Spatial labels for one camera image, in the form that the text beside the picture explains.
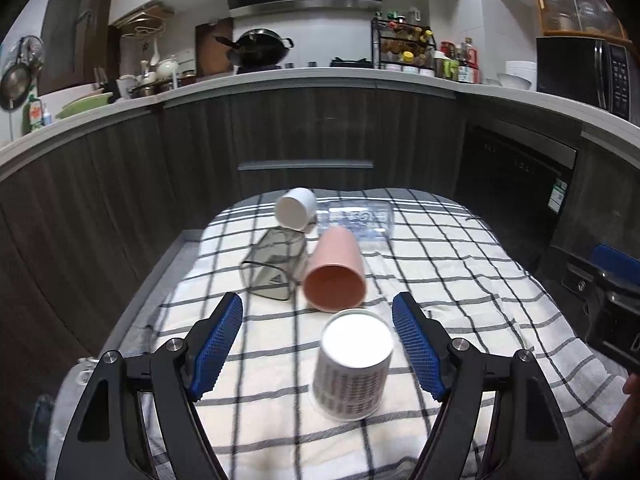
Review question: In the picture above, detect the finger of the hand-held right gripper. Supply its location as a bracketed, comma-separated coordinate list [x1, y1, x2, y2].
[591, 243, 640, 283]

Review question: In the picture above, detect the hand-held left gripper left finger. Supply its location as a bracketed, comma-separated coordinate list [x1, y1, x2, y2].
[45, 291, 244, 480]

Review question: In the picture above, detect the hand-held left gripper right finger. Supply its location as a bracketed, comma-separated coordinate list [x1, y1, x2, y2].
[391, 291, 586, 480]

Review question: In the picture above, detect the pink cup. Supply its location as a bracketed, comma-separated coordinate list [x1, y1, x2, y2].
[302, 226, 368, 314]

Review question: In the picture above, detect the person's right forearm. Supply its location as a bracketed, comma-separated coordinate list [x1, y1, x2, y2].
[575, 400, 640, 480]

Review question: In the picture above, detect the white cup with dark print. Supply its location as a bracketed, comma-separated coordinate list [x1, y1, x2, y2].
[311, 308, 394, 422]

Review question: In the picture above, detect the smoky transparent cup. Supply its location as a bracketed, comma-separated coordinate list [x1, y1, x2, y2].
[240, 227, 310, 302]

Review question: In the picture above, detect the clear cup with blue print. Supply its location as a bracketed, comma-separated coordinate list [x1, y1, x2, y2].
[317, 199, 396, 253]

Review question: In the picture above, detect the plain white cup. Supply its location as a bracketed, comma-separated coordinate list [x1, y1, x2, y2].
[275, 187, 319, 233]

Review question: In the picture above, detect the black and white checked cloth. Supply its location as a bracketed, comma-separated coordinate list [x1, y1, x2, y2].
[135, 187, 615, 480]

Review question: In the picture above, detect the black built-in dishwasher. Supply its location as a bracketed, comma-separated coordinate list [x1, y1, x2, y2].
[452, 119, 582, 266]

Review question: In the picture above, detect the black microwave oven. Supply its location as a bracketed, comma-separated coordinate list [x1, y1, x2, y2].
[535, 36, 632, 121]

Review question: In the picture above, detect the stack of white bowls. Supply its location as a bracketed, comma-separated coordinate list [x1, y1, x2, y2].
[497, 60, 537, 91]

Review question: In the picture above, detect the group of condiment bottles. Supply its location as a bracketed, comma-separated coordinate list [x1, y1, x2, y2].
[434, 36, 482, 85]

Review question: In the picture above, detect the wooden glass-door cabinet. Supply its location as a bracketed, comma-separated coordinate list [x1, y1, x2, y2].
[530, 0, 634, 44]

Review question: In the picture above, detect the white pitcher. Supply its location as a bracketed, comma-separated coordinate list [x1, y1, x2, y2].
[117, 74, 139, 102]

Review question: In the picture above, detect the green basin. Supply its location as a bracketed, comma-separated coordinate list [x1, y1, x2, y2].
[55, 90, 113, 120]

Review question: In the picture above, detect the white teapot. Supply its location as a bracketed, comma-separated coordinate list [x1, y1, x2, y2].
[155, 56, 180, 81]

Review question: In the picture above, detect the dark wooden cutting board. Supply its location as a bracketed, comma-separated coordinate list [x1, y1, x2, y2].
[194, 17, 235, 77]

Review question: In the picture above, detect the green dish soap bottle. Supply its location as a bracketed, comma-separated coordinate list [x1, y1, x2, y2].
[27, 94, 45, 134]

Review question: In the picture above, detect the black wok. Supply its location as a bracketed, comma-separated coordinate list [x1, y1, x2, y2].
[214, 29, 295, 69]

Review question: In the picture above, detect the black spice rack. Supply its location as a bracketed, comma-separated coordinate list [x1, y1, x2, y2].
[371, 9, 437, 73]

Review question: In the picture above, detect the hanging frying pan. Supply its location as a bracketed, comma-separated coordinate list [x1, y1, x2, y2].
[0, 35, 45, 112]

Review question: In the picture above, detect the grey drawer handle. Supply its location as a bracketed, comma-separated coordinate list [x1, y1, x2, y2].
[237, 159, 375, 172]

